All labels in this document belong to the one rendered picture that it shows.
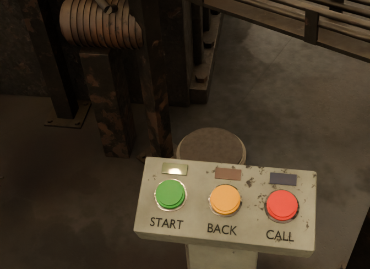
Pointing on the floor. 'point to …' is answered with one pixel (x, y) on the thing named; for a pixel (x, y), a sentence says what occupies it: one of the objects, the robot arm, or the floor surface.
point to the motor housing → (104, 64)
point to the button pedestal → (243, 237)
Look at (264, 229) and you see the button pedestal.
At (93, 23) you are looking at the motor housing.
